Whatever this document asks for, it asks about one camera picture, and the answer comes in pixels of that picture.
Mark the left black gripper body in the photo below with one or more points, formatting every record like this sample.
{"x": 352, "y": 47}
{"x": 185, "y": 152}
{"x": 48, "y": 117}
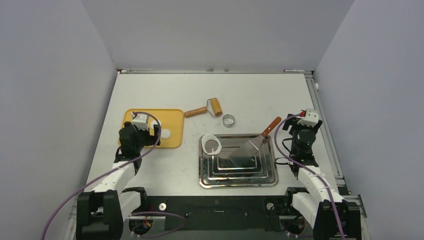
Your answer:
{"x": 144, "y": 138}

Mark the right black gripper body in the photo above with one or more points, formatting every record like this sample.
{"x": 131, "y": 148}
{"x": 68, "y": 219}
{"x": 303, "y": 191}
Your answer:
{"x": 296, "y": 128}

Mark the white cut dough disc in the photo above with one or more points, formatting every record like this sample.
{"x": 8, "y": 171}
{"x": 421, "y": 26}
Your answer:
{"x": 165, "y": 133}

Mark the yellow plastic tray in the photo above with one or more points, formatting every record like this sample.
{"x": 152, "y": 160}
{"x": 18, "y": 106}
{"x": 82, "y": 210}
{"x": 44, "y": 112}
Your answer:
{"x": 170, "y": 118}

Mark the scraper with red handle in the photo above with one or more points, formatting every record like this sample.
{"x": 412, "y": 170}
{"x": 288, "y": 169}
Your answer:
{"x": 251, "y": 147}

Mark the metal ring cutter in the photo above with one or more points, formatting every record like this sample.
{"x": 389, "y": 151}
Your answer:
{"x": 228, "y": 120}

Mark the white dough piece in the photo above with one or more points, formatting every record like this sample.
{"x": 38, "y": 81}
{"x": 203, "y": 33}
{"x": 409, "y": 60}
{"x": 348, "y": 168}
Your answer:
{"x": 210, "y": 145}

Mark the wooden rolling pin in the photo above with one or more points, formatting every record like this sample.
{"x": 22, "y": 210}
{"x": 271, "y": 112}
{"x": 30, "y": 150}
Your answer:
{"x": 212, "y": 107}

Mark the stainless steel tray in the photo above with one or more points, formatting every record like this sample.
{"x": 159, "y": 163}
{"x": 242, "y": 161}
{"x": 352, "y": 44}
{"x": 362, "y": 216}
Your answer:
{"x": 218, "y": 171}

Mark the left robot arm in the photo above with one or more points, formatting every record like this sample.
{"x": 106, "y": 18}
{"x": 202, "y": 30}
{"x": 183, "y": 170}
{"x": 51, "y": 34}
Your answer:
{"x": 101, "y": 212}

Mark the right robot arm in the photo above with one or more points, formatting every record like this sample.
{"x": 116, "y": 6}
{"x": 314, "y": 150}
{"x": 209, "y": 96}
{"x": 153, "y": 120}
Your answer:
{"x": 331, "y": 216}

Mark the white dough disc right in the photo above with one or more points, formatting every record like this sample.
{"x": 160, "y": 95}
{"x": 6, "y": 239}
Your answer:
{"x": 155, "y": 124}

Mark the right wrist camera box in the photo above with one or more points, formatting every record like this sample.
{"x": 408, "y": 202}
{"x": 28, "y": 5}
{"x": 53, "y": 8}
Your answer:
{"x": 309, "y": 117}

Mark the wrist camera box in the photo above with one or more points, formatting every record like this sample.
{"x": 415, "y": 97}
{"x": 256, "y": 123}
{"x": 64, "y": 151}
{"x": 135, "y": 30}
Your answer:
{"x": 140, "y": 120}
{"x": 309, "y": 117}

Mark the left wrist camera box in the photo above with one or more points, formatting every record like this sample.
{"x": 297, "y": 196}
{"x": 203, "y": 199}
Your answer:
{"x": 140, "y": 120}

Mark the aluminium frame rail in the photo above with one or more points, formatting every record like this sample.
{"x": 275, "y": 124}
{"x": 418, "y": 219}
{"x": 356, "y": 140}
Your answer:
{"x": 326, "y": 134}

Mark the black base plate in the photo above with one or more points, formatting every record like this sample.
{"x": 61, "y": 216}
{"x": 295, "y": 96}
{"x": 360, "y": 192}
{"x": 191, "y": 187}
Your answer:
{"x": 224, "y": 213}

